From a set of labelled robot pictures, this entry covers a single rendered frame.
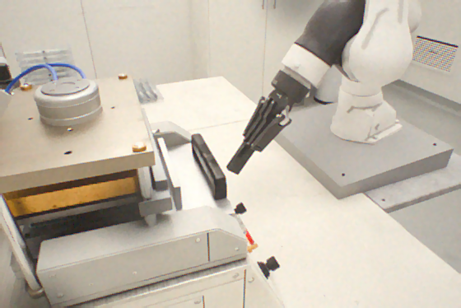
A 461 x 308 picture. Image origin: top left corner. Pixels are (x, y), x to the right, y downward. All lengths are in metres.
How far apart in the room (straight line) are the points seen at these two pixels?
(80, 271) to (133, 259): 0.06
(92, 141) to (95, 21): 2.52
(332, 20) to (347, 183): 0.41
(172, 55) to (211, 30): 0.54
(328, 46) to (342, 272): 0.44
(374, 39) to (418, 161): 0.52
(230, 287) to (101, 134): 0.28
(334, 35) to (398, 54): 0.13
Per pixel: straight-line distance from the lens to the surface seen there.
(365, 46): 0.60
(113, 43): 2.94
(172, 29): 3.00
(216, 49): 2.70
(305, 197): 0.89
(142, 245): 0.42
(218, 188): 0.50
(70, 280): 0.45
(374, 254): 0.80
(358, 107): 1.03
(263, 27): 2.83
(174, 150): 0.64
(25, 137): 0.46
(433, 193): 1.04
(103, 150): 0.39
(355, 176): 0.92
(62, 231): 0.48
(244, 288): 0.53
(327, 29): 0.67
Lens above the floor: 1.30
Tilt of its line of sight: 31 degrees down
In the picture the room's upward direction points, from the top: straight up
